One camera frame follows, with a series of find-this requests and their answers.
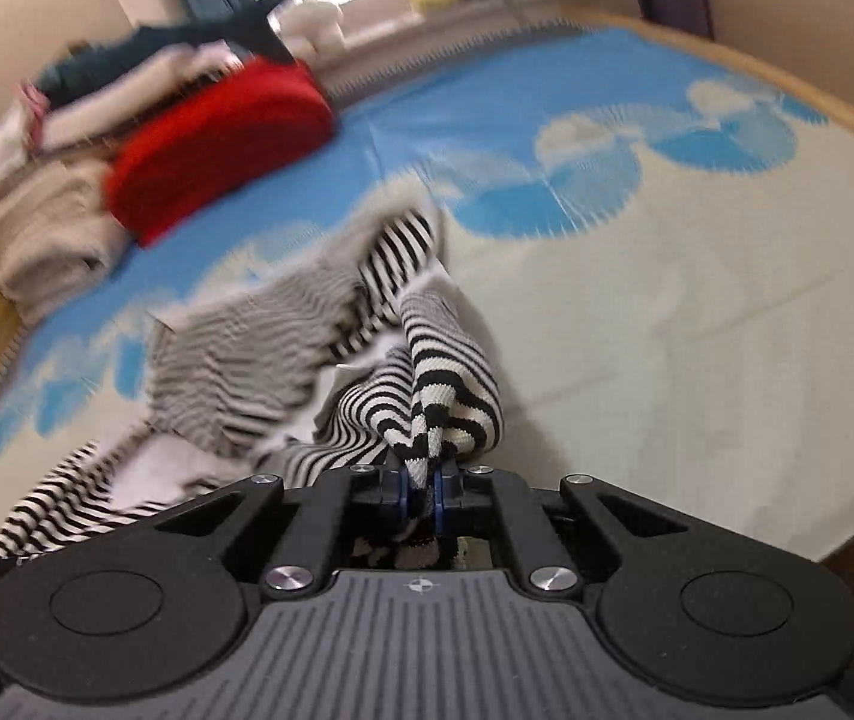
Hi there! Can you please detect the window sill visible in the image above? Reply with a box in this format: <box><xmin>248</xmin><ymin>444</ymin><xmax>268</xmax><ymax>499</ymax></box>
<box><xmin>322</xmin><ymin>0</ymin><xmax>615</xmax><ymax>72</ymax></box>

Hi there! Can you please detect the white plush toy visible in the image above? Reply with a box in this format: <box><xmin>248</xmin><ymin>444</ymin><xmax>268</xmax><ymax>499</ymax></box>
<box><xmin>277</xmin><ymin>1</ymin><xmax>345</xmax><ymax>50</ymax></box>

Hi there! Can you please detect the white and pink cloth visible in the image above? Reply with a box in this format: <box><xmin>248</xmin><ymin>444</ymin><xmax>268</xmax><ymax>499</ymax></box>
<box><xmin>0</xmin><ymin>82</ymin><xmax>53</xmax><ymax>188</ymax></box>

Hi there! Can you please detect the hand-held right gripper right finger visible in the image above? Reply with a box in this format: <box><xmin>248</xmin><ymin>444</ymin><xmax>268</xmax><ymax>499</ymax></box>
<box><xmin>434</xmin><ymin>465</ymin><xmax>705</xmax><ymax>596</ymax></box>

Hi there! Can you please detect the red folded blanket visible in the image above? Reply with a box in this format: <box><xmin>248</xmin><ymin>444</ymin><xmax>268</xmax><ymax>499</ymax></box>
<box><xmin>104</xmin><ymin>58</ymin><xmax>336</xmax><ymax>247</ymax></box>

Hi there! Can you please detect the cream folded blanket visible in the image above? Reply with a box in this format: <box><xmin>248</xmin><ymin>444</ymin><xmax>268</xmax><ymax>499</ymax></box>
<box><xmin>0</xmin><ymin>157</ymin><xmax>135</xmax><ymax>301</ymax></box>

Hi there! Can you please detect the striped top with white vest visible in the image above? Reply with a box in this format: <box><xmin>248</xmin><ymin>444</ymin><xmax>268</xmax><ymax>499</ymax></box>
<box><xmin>0</xmin><ymin>206</ymin><xmax>507</xmax><ymax>571</ymax></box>

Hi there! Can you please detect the white folded quilt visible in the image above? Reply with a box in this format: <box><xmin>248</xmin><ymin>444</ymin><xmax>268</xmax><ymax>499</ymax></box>
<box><xmin>44</xmin><ymin>45</ymin><xmax>248</xmax><ymax>143</ymax></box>

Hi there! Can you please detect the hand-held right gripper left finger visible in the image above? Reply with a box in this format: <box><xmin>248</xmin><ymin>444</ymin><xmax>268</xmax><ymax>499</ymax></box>
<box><xmin>137</xmin><ymin>467</ymin><xmax>411</xmax><ymax>595</ymax></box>

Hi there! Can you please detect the blue and cream bed sheet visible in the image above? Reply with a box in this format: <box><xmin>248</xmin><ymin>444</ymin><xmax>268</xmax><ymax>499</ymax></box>
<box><xmin>0</xmin><ymin>15</ymin><xmax>854</xmax><ymax>616</ymax></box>

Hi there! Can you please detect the dark blue shark plush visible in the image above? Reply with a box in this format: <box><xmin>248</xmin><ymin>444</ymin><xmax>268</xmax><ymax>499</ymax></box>
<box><xmin>32</xmin><ymin>0</ymin><xmax>300</xmax><ymax>102</ymax></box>

